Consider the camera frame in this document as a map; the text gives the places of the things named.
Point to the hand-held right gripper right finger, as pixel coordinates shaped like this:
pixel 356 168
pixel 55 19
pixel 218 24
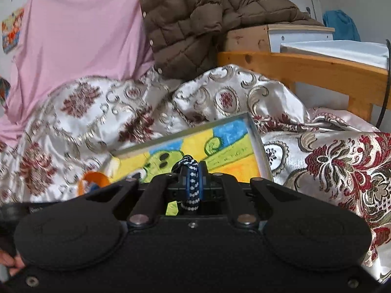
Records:
pixel 202 177

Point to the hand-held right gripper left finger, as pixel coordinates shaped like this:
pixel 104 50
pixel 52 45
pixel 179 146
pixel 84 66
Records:
pixel 184 186

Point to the navy white dotted sock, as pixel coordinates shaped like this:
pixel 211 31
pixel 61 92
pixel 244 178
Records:
pixel 192 183

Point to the grey tray with colourful drawing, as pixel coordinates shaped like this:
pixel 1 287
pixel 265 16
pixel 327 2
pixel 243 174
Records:
pixel 195 146

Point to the person's left hand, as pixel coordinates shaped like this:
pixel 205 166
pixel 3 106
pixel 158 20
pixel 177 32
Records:
pixel 9 262

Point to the orange round object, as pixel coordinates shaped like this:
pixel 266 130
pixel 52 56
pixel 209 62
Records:
pixel 91 178

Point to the floral satin blanket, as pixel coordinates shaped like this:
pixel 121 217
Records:
pixel 91 113

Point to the brown quilted jacket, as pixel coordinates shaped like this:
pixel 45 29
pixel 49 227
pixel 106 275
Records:
pixel 183 21

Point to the white wooden box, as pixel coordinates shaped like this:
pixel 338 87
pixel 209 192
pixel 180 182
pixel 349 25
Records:
pixel 299 35

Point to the pink bed sheet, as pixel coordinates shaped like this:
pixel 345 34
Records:
pixel 76 36

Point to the blue towel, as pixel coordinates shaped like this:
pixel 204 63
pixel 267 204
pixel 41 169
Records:
pixel 342 26

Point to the folded colourful wall poster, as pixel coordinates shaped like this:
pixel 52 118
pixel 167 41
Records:
pixel 3 90

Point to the wooden bed frame rail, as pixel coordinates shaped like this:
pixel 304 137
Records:
pixel 305 67

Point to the cartoon girl wall poster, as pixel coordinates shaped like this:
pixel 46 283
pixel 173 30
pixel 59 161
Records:
pixel 12 30

